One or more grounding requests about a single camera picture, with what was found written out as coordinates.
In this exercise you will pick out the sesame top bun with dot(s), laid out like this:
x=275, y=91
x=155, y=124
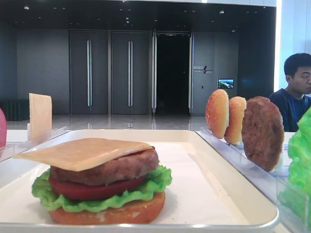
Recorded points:
x=217, y=113

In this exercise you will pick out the meat patty in burger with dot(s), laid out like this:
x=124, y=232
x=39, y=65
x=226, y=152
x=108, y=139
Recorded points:
x=125, y=168

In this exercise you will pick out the lettuce leaf in burger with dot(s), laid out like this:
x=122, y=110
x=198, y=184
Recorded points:
x=155, y=183

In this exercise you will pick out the cheese slice in burger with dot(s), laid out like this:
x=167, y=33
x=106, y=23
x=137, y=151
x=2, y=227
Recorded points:
x=82, y=154

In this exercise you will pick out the standing meat patty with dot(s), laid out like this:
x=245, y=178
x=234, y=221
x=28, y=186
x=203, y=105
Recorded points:
x=262, y=132

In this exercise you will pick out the standing cheese slice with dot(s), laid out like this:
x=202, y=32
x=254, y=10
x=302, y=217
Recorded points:
x=40, y=114

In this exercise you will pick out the tomato slice in burger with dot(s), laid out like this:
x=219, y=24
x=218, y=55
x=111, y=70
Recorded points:
x=77, y=191

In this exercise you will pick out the standing red tomato slice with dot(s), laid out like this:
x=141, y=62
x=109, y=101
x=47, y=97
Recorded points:
x=3, y=129

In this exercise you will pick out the standing green lettuce leaf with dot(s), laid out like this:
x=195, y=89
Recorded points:
x=299, y=151

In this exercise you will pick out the standing spare bun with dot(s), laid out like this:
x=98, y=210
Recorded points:
x=237, y=106

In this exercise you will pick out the bottom bun in burger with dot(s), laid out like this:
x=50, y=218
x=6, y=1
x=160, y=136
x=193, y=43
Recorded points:
x=135, y=212

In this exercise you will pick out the seated man in blue shirt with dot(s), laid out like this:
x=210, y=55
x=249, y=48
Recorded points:
x=293, y=101

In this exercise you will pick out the small wall screen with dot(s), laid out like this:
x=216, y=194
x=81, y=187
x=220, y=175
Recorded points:
x=225, y=83

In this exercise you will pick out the right long clear rail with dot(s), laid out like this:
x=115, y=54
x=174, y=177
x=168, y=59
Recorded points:
x=271, y=184

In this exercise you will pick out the long clear rail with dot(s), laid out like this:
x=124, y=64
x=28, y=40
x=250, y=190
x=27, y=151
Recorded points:
x=13, y=148
x=271, y=184

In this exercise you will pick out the left long clear rail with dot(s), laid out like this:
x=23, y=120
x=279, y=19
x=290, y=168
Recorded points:
x=13, y=148

